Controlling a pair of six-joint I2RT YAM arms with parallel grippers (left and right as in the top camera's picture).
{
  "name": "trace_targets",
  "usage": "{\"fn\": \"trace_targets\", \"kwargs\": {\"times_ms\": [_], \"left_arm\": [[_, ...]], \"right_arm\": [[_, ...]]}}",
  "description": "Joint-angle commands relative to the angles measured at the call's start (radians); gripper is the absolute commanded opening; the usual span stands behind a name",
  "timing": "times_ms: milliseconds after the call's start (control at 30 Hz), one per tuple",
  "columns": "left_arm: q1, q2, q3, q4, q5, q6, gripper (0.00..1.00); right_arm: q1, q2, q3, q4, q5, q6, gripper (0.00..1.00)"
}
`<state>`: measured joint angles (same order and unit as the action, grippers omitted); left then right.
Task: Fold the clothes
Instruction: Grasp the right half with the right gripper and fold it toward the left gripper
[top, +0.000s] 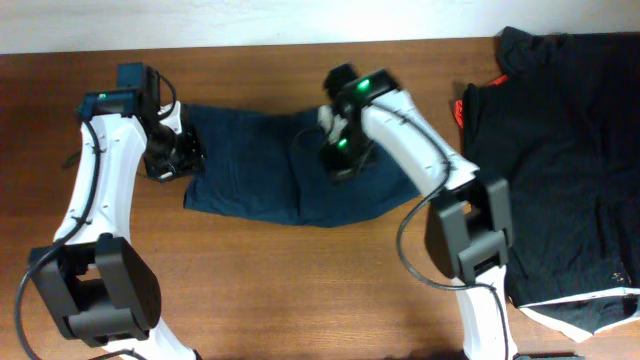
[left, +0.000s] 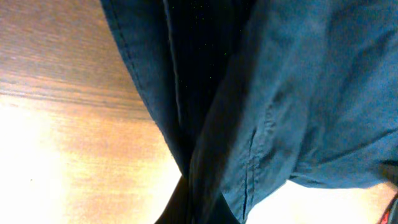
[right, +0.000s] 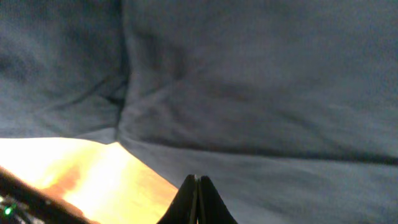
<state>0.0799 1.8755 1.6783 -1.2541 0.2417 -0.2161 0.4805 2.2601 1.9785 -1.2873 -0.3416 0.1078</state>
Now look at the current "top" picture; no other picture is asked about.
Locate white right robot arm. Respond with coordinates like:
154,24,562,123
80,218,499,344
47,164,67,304
321,63,518,359

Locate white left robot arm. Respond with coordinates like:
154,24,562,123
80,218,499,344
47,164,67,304
14,63,206,359

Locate black clothes pile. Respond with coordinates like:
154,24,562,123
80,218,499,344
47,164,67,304
462,27,639,342

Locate navy blue shorts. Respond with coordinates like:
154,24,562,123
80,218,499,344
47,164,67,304
183,105,419,228

